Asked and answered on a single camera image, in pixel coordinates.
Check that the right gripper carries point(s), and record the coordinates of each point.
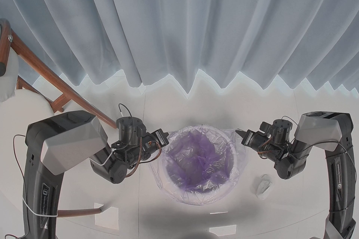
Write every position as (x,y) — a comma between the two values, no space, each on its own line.
(256,141)

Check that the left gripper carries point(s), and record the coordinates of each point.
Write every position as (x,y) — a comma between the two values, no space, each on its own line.
(157,138)

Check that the purple plastic bag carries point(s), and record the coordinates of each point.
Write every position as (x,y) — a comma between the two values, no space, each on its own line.
(196,148)

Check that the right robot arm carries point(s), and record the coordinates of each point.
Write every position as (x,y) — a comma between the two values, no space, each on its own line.
(317,131)

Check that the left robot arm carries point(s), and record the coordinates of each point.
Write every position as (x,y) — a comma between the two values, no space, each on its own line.
(70,142)

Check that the white trash bin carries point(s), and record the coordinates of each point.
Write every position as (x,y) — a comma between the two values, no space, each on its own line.
(236,155)

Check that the crumpled white paper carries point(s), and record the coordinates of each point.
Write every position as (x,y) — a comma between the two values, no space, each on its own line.
(263,186)

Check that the pale blue curtain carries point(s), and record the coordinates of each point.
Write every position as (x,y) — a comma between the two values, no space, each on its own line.
(179,13)

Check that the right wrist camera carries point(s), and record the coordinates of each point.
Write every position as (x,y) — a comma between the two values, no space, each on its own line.
(265,127)

